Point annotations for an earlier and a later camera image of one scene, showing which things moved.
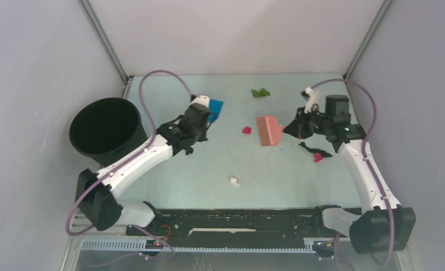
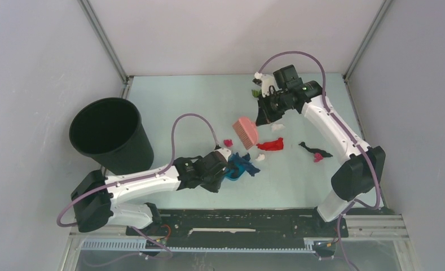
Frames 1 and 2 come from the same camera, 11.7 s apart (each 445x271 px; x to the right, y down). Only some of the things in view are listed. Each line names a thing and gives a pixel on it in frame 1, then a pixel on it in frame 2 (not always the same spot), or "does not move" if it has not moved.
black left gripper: x=203 y=137 → x=215 y=187
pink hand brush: x=269 y=130 → x=247 y=131
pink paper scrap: x=247 y=130 → x=228 y=142
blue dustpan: x=215 y=106 → x=234 y=171
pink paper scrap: x=318 y=157 does not move
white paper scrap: x=233 y=181 → x=260 y=157
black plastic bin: x=106 y=130 does not move
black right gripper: x=297 y=127 → x=265 y=116
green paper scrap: x=262 y=92 does not move
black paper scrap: x=323 y=153 does not move
